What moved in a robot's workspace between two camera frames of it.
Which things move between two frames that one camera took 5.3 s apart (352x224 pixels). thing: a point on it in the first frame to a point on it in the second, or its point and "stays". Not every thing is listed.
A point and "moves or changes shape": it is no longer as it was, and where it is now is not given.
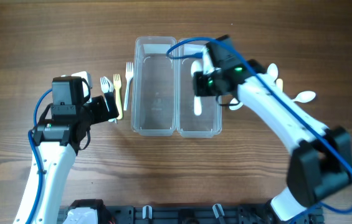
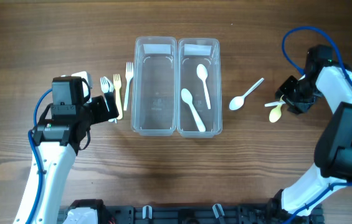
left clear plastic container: (153, 86) stays
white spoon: (273, 71) moves or changes shape
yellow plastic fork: (117, 84) stays
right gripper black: (199, 89) to (293, 106)
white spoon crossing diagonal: (197, 66) to (187, 98)
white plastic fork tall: (129, 74) stays
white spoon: (234, 101) stays
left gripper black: (103, 114) stays
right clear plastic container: (190, 125) stays
